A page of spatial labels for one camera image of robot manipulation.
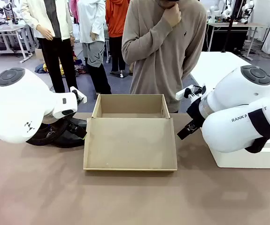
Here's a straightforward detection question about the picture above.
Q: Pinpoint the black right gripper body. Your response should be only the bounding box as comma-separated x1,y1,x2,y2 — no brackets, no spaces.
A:
186,96,207,129

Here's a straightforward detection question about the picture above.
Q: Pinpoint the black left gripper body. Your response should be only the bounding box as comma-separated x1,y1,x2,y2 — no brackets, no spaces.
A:
63,116,86,132

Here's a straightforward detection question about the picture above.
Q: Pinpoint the black leather buckle shoe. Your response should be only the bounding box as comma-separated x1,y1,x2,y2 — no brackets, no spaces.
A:
51,130,86,149

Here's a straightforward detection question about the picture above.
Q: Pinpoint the brown cardboard shoe box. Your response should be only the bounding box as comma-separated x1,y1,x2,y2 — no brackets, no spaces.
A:
83,93,178,173

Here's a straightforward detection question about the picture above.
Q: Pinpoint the person's right forearm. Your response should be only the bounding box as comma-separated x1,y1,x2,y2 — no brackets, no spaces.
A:
122,14,173,64

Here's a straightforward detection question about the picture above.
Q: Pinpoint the person's right hand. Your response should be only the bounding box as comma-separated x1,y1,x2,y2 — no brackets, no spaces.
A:
161,4,183,28

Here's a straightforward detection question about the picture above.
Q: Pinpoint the large white side table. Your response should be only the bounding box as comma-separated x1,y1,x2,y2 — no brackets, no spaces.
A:
190,51,270,94

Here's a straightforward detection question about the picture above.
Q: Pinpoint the person in beige sweater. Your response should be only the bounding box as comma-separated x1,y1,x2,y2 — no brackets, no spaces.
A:
122,0,207,113

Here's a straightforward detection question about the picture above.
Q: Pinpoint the colourful clothes pile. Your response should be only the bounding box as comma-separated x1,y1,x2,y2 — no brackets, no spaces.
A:
35,58,87,77

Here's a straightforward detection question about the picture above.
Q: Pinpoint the black stand pole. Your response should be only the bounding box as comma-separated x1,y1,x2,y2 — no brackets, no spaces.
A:
221,0,240,54

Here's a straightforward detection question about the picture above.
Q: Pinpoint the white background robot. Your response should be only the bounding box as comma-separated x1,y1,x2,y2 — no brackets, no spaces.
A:
241,0,255,24
208,0,231,23

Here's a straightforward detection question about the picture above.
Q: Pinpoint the white background table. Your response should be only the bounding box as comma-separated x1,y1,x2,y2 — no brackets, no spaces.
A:
0,23,36,63

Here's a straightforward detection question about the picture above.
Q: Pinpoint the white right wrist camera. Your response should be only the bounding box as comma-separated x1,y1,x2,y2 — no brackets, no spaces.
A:
175,84,207,101

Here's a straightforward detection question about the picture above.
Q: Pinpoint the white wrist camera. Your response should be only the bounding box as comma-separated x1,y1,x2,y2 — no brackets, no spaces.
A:
175,84,207,101
69,86,87,104

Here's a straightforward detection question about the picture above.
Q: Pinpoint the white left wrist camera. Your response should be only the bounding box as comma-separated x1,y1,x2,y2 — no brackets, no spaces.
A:
69,86,87,104

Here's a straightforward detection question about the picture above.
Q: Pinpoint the white robot pedestal box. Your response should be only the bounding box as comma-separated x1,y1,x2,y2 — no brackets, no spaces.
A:
209,135,270,169

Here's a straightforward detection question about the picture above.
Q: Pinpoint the black cable sleeve strap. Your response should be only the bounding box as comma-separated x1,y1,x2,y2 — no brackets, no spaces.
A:
244,109,270,154

